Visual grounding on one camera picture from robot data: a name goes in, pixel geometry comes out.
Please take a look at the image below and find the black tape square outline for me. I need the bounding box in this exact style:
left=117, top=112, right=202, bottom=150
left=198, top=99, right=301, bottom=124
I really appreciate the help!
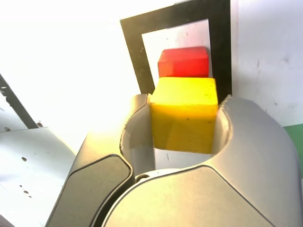
left=120, top=0, right=232, bottom=105

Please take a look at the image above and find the green cube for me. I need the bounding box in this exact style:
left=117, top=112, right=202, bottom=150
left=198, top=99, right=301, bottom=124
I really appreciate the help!
left=283, top=124, right=303, bottom=175

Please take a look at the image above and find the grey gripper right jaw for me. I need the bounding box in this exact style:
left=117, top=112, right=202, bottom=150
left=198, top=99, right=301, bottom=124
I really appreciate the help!
left=94, top=94, right=303, bottom=227

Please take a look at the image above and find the red cube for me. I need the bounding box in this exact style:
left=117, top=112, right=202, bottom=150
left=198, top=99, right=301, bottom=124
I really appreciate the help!
left=158, top=46, right=210, bottom=79

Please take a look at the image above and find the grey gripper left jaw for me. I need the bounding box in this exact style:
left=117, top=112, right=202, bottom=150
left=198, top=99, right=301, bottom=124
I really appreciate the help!
left=46, top=93, right=157, bottom=227

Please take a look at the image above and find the yellow cube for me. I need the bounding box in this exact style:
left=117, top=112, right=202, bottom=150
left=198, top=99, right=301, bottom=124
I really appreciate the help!
left=149, top=77, right=218, bottom=155

